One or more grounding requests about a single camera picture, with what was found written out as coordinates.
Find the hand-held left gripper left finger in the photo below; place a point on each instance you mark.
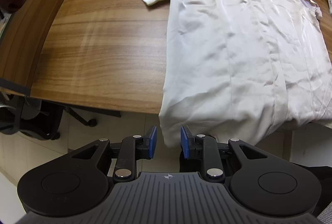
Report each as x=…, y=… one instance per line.
x=152, y=142

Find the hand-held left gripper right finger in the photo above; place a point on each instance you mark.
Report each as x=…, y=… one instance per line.
x=184, y=142

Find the white satin shirt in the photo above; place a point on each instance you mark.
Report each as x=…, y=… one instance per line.
x=233, y=45

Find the black office chair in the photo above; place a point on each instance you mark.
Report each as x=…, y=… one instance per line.
x=33, y=117

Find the white plastic packet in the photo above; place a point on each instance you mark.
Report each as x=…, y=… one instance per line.
x=330, y=3

